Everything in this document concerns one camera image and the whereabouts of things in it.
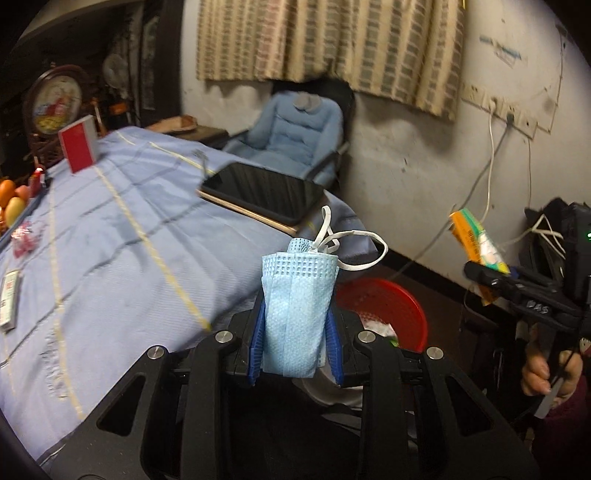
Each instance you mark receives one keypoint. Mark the person's right hand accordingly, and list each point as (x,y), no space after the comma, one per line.
(535,374)

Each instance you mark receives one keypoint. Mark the white packet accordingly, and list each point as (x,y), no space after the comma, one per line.
(9,300)

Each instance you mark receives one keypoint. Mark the standing fan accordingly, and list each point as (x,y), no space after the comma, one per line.
(113,69)

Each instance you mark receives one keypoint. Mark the light blue cushioned chair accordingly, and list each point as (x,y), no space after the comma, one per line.
(291,134)

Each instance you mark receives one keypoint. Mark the small red packet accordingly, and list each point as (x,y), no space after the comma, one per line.
(37,182)

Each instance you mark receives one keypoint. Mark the yellow mango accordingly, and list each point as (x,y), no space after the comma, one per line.
(14,212)

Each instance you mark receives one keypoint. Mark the black tablet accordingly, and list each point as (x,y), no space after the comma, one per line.
(263,189)

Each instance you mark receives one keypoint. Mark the clear plastic wrapper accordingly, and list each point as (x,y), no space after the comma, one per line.
(376,330)

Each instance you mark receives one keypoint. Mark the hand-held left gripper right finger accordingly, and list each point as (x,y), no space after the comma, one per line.
(334,350)

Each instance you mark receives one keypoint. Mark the dark wooden side table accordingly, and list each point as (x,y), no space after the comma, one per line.
(207,136)

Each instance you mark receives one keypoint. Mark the person's right forearm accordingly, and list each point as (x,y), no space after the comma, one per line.
(568,438)

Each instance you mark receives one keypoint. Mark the orange snack packet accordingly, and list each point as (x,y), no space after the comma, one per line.
(475,235)

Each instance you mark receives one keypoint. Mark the orange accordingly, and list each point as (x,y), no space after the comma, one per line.
(5,191)

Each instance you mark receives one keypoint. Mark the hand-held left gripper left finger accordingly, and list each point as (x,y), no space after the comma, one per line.
(256,341)

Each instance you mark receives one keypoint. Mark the blue tablecloth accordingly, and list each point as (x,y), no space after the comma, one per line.
(115,277)

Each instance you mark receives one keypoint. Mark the red and white box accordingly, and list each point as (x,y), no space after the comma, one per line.
(78,147)

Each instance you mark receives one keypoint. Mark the red apple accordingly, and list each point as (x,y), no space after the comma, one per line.
(22,193)

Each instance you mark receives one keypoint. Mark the round wooden framed plaque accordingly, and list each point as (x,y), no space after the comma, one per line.
(55,101)

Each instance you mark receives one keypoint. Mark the blue face mask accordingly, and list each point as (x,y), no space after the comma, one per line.
(295,314)

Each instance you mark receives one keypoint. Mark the beige cloth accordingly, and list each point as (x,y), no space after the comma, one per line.
(173,124)

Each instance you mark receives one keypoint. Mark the fruit tray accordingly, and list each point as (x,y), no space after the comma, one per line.
(25,214)

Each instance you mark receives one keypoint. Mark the pink wrapper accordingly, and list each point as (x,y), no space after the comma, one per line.
(23,237)

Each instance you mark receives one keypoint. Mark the checked beige curtain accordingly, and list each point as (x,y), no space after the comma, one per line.
(323,41)

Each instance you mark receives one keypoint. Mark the red plastic basket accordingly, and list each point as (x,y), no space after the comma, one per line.
(392,300)

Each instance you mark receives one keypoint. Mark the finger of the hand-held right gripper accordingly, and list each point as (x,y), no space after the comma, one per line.
(494,276)

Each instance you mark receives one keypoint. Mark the wall socket strip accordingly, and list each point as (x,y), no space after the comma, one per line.
(503,108)

